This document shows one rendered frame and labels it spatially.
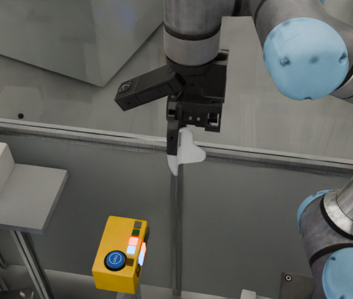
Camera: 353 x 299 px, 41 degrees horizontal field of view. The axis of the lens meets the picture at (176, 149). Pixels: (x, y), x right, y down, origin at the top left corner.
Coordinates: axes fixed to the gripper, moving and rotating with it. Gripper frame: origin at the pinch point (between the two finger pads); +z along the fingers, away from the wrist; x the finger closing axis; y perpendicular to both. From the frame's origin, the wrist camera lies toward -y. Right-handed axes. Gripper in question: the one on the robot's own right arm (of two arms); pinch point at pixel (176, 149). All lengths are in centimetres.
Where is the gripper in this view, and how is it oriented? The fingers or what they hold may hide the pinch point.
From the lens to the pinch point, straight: 79.7
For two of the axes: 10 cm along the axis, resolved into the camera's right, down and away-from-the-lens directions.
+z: 0.0, 6.8, 7.3
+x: 1.7, -7.2, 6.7
